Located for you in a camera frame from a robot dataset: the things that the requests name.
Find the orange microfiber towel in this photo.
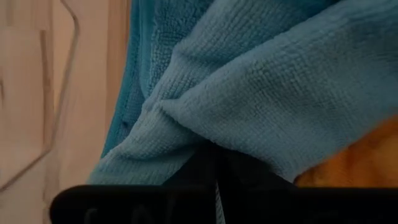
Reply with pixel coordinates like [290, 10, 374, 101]
[294, 114, 398, 189]

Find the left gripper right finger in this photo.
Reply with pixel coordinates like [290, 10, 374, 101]
[217, 148, 297, 224]

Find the clear plastic bin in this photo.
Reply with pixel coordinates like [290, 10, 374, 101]
[0, 0, 81, 193]

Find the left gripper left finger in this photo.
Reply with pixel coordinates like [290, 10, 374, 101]
[161, 145, 218, 224]

